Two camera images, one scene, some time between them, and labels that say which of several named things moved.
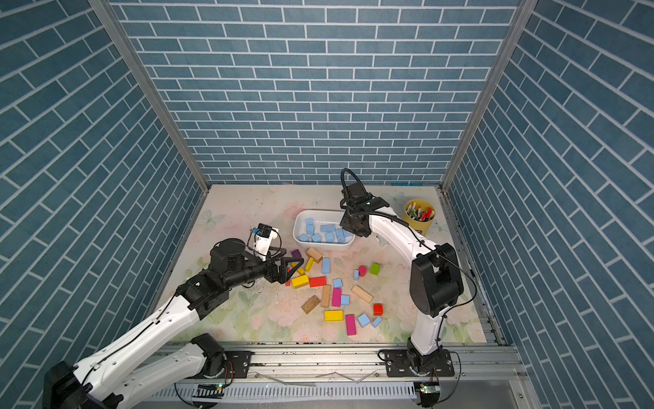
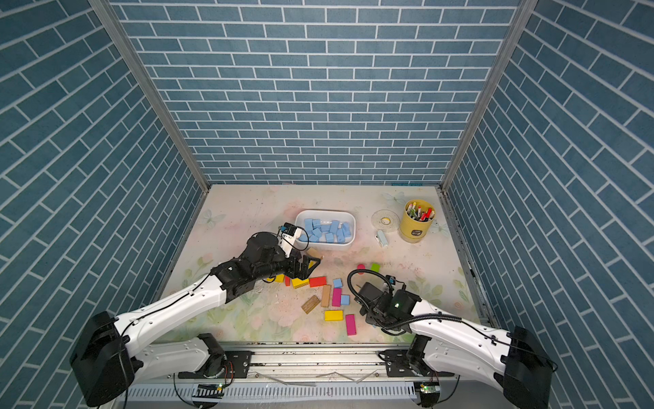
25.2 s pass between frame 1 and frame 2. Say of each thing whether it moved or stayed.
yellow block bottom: stayed
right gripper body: moved
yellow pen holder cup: stayed
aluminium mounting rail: stayed
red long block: stayed
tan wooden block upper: stayed
